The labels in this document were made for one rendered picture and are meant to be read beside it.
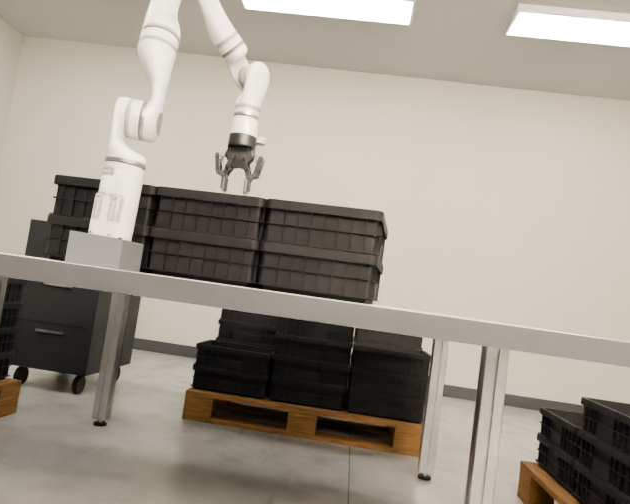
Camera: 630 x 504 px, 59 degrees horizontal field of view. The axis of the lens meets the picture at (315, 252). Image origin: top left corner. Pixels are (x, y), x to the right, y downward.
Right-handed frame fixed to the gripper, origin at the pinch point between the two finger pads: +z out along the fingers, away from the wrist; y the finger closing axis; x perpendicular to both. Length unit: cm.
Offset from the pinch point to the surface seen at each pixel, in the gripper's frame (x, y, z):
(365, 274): -6.4, 38.7, 19.4
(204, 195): -8.4, -4.9, 4.7
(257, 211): -7.0, 9.4, 7.1
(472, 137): 355, 85, -139
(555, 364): 368, 176, 49
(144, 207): -8.2, -20.9, 9.5
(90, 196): -7.7, -37.1, 8.2
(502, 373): 13, 76, 39
